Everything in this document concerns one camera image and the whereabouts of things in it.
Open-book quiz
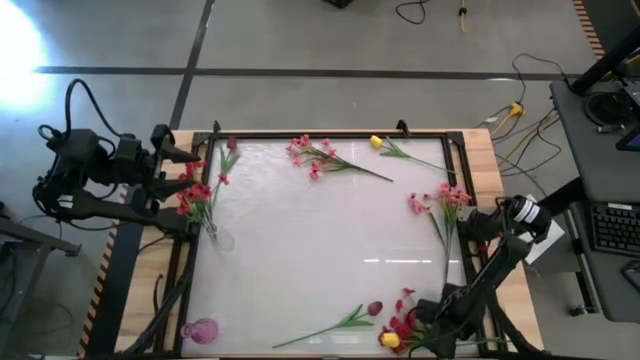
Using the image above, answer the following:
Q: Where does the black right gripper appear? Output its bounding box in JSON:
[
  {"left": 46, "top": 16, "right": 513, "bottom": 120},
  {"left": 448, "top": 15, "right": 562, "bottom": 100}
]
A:
[{"left": 413, "top": 293, "right": 482, "bottom": 359}]

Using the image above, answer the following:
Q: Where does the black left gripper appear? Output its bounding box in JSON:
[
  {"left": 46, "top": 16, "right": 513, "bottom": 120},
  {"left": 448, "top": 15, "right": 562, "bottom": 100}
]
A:
[{"left": 117, "top": 123, "right": 202, "bottom": 203}]

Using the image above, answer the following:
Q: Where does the red artificial flower bunch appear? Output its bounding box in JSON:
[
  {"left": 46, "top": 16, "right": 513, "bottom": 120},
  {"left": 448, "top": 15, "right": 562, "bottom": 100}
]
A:
[
  {"left": 174, "top": 134, "right": 242, "bottom": 236},
  {"left": 377, "top": 287, "right": 426, "bottom": 356}
]

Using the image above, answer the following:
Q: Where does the yellow artificial tulip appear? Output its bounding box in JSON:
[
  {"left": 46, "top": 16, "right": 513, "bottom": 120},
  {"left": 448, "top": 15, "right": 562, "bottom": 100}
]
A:
[
  {"left": 379, "top": 331, "right": 501, "bottom": 351},
  {"left": 368, "top": 134, "right": 456, "bottom": 175}
]

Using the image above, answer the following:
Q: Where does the dark red artificial tulip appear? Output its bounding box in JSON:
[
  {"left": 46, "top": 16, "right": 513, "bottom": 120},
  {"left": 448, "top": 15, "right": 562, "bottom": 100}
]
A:
[{"left": 272, "top": 300, "right": 384, "bottom": 350}]

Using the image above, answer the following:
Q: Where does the clear glass vase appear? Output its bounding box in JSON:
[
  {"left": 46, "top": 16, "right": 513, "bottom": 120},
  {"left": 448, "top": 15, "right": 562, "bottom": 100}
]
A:
[{"left": 209, "top": 224, "right": 236, "bottom": 254}]

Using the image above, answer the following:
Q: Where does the pink artificial flower spray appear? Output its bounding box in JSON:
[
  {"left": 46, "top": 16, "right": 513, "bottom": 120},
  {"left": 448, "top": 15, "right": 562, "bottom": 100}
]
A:
[
  {"left": 407, "top": 182, "right": 474, "bottom": 286},
  {"left": 284, "top": 133, "right": 395, "bottom": 184}
]

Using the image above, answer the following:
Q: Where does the pink glass vase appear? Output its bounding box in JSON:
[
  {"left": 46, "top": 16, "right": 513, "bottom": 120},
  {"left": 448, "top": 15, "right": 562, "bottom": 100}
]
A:
[{"left": 179, "top": 317, "right": 220, "bottom": 346}]

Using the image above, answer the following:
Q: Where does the black hazard-striped floor mat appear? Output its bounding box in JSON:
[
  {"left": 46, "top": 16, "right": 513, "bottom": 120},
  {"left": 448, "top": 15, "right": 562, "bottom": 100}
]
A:
[
  {"left": 572, "top": 0, "right": 640, "bottom": 61},
  {"left": 77, "top": 219, "right": 146, "bottom": 359}
]

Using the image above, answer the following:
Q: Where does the white paper sheet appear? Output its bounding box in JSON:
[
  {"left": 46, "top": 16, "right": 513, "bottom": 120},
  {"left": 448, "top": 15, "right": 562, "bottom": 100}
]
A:
[{"left": 522, "top": 219, "right": 566, "bottom": 266}]

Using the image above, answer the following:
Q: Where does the grey metal side table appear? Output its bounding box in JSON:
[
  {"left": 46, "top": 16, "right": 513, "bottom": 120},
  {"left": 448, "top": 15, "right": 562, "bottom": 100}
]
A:
[{"left": 0, "top": 202, "right": 84, "bottom": 259}]

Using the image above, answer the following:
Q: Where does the black computer mouse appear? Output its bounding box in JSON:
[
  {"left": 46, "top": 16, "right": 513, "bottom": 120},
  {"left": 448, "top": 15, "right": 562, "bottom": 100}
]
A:
[{"left": 622, "top": 259, "right": 640, "bottom": 294}]

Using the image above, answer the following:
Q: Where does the black keyboard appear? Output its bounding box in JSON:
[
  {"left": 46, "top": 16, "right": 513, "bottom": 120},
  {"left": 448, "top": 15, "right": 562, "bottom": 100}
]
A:
[{"left": 589, "top": 202, "right": 640, "bottom": 257}]

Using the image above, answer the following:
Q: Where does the grey desk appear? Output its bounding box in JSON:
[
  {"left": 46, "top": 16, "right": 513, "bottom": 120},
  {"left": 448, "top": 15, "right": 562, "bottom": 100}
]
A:
[{"left": 549, "top": 79, "right": 640, "bottom": 324}]

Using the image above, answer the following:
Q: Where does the round black coil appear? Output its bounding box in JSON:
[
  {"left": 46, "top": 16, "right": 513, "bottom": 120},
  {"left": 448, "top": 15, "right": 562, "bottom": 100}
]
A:
[{"left": 583, "top": 89, "right": 626, "bottom": 129}]

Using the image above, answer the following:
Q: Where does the dark screen with blue glow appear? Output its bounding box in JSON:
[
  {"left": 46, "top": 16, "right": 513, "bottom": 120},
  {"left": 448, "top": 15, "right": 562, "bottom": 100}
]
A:
[{"left": 614, "top": 127, "right": 640, "bottom": 152}]

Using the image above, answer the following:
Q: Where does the black diagonal pole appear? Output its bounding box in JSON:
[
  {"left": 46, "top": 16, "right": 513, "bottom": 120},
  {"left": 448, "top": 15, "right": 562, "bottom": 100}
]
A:
[{"left": 569, "top": 24, "right": 640, "bottom": 96}]

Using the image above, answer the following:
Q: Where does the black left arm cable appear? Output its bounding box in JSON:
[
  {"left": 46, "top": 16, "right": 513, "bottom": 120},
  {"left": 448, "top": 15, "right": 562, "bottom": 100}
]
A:
[{"left": 63, "top": 77, "right": 124, "bottom": 139}]

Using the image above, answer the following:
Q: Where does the black metal table frame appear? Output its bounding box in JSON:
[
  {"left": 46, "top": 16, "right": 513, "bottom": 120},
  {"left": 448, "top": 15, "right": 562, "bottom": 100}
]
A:
[{"left": 119, "top": 129, "right": 546, "bottom": 359}]

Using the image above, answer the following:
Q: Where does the black floor cable bundle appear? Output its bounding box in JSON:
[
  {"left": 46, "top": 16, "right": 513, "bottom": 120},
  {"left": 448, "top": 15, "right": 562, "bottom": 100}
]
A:
[{"left": 494, "top": 113, "right": 564, "bottom": 199}]

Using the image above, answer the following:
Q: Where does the yellow extension cord plug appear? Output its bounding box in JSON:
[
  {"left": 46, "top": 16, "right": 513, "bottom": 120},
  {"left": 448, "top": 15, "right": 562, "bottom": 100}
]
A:
[{"left": 489, "top": 101, "right": 526, "bottom": 136}]

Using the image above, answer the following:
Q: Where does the thin black floor cable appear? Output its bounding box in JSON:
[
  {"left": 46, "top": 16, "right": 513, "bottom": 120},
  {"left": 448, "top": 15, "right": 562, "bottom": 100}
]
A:
[{"left": 474, "top": 52, "right": 571, "bottom": 129}]

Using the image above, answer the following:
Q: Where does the black floor cable loop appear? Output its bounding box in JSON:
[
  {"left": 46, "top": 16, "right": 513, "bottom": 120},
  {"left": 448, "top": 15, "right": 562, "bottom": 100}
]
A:
[{"left": 394, "top": 0, "right": 429, "bottom": 26}]

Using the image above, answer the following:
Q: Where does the thin yellow floor cable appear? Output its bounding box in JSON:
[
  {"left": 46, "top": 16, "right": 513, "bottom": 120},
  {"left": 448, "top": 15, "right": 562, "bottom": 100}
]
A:
[{"left": 457, "top": 0, "right": 494, "bottom": 34}]

